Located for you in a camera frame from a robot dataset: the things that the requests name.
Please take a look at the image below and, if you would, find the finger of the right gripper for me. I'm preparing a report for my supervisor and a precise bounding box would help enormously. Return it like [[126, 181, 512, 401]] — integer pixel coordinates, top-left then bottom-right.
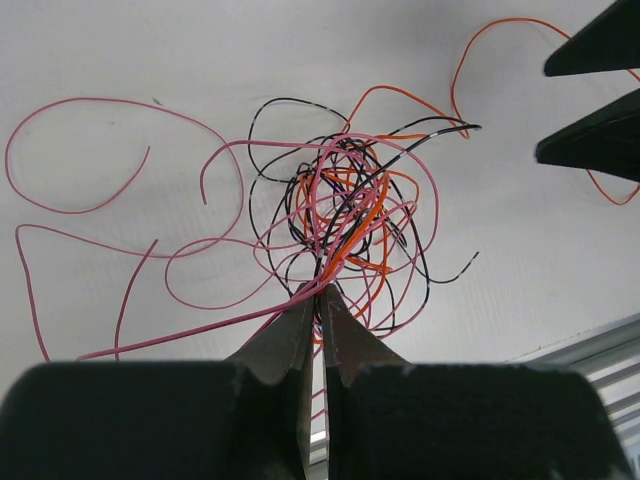
[[535, 90, 639, 182], [543, 0, 639, 77]]

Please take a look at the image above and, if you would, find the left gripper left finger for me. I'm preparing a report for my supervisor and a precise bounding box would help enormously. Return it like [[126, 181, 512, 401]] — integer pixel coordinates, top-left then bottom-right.
[[1, 284, 313, 479]]

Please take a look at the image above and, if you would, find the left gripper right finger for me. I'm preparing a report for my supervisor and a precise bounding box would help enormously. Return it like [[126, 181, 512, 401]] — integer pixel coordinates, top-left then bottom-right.
[[319, 285, 633, 479]]

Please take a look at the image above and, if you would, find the orange wire cluster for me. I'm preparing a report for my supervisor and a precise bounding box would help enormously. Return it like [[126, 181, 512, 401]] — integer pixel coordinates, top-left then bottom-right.
[[351, 17, 639, 207]]

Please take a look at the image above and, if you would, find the wire bundle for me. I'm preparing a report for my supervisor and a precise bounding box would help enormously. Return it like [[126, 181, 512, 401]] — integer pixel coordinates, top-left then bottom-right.
[[4, 84, 484, 362]]

